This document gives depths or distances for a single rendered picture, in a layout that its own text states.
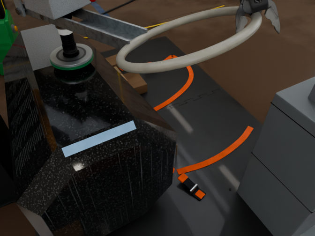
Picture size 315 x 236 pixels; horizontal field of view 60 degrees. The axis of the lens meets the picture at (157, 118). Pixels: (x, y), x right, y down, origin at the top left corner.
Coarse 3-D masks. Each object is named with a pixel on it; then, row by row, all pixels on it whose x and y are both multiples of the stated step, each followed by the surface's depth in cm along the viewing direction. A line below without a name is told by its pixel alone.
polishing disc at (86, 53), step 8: (56, 48) 144; (80, 48) 144; (88, 48) 144; (56, 56) 138; (80, 56) 138; (88, 56) 138; (56, 64) 134; (64, 64) 133; (72, 64) 133; (80, 64) 135
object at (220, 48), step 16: (192, 16) 108; (208, 16) 106; (256, 16) 80; (160, 32) 111; (240, 32) 73; (128, 48) 100; (208, 48) 71; (224, 48) 71; (128, 64) 81; (144, 64) 76; (160, 64) 73; (176, 64) 72; (192, 64) 72
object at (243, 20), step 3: (240, 15) 85; (240, 18) 86; (243, 18) 86; (246, 18) 85; (240, 21) 86; (243, 21) 86; (246, 21) 86; (240, 24) 87; (243, 24) 87; (237, 27) 87; (240, 27) 87; (243, 27) 87; (237, 30) 88; (240, 30) 88
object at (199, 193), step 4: (180, 176) 180; (184, 176) 180; (180, 180) 178; (184, 180) 179; (188, 180) 179; (184, 184) 178; (188, 184) 178; (192, 184) 178; (196, 184) 178; (188, 188) 176; (192, 188) 176; (196, 188) 179; (192, 192) 176; (196, 192) 176; (200, 192) 176; (204, 192) 177; (196, 196) 175; (200, 196) 174
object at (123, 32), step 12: (72, 12) 128; (84, 12) 123; (60, 24) 120; (72, 24) 115; (84, 24) 111; (96, 24) 121; (108, 24) 118; (120, 24) 114; (132, 24) 110; (96, 36) 110; (108, 36) 105; (120, 36) 113; (132, 36) 112; (120, 48) 105
